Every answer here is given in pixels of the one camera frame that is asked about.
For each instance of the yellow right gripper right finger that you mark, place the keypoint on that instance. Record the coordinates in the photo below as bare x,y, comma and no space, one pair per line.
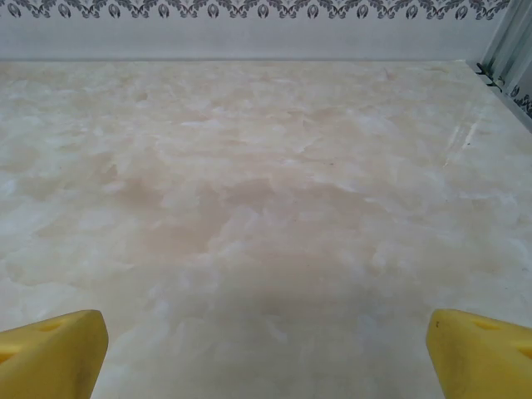
478,357

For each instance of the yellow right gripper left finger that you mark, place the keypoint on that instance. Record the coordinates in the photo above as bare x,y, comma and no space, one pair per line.
54,357

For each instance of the aluminium frame post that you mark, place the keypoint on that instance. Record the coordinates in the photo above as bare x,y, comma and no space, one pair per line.
505,41

